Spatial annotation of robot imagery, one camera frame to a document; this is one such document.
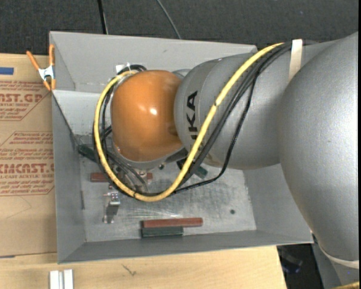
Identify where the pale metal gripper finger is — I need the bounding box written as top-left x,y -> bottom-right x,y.
102,191 -> 113,225
109,191 -> 122,224

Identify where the red-brown flat block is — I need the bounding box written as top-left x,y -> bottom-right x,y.
90,172 -> 154,183
140,217 -> 204,229

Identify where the dark green flat block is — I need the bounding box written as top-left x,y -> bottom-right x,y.
77,143 -> 99,163
176,159 -> 208,179
140,226 -> 185,238

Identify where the grey metal bin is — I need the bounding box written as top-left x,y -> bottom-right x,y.
49,31 -> 315,265

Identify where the brown cardboard board red print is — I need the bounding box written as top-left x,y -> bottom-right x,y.
0,52 -> 59,260

